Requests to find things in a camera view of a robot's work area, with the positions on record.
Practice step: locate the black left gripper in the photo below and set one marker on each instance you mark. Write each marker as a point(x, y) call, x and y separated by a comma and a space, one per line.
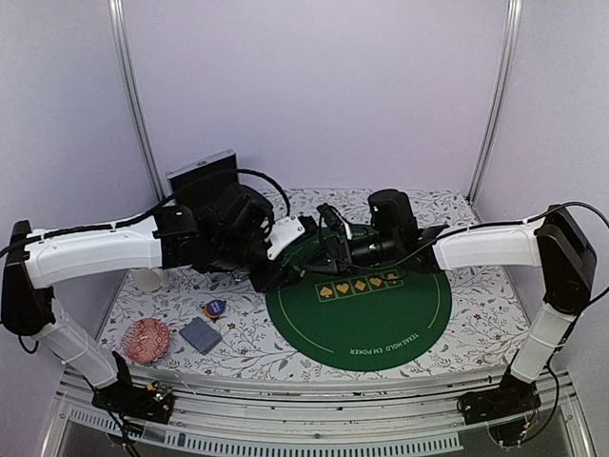
point(278, 275)

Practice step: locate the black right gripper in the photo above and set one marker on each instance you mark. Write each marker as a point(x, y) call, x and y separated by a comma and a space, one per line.
point(338, 263)

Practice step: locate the purple small blind button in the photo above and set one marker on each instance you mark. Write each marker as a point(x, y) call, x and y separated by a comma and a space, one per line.
point(217, 303)

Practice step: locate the orange big blind button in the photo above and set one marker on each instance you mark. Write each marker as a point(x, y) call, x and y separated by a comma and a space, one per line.
point(213, 313)

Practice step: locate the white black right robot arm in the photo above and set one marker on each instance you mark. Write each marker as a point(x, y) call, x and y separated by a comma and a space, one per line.
point(489, 313)

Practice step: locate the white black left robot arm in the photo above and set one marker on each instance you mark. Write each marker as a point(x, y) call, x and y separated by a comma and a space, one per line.
point(240, 231)

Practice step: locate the round green poker mat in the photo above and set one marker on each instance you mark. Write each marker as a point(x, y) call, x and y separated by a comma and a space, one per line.
point(363, 322)

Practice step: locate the aluminium poker chip case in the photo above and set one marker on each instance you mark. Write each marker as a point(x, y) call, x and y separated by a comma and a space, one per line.
point(198, 185)

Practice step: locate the white ceramic mug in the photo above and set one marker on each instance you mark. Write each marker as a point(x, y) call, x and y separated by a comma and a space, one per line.
point(147, 279)

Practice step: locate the red patterned bowl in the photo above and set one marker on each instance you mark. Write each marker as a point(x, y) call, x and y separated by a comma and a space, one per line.
point(146, 341)

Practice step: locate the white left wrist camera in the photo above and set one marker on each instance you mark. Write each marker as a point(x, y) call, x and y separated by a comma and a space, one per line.
point(283, 233)

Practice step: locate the aluminium front rail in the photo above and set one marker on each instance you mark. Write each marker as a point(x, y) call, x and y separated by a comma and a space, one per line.
point(221, 416)

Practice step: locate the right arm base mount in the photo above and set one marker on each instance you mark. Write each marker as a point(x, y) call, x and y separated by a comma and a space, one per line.
point(512, 396)

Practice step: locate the right aluminium frame post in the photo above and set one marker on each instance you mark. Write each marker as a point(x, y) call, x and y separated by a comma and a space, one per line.
point(507, 57)

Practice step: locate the aluminium frame post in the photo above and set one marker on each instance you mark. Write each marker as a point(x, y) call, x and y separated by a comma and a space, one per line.
point(507, 57)
point(120, 36)

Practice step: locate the left aluminium frame post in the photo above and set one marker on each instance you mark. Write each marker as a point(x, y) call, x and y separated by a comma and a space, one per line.
point(120, 36)

